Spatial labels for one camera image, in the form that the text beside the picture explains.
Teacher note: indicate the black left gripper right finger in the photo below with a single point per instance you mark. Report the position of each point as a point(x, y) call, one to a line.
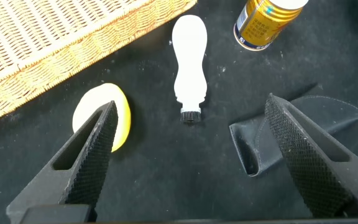
point(315, 168)

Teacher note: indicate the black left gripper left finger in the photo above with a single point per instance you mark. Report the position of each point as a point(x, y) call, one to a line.
point(92, 161)

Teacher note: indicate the golden drink can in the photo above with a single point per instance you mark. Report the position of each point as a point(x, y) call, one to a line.
point(263, 25)

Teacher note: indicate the yellow lemon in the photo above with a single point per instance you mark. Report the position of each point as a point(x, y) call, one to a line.
point(121, 121)

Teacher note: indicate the black leather pouch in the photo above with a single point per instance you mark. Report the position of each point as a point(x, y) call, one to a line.
point(259, 146)

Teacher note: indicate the black table cloth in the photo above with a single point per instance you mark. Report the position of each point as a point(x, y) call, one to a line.
point(166, 174)

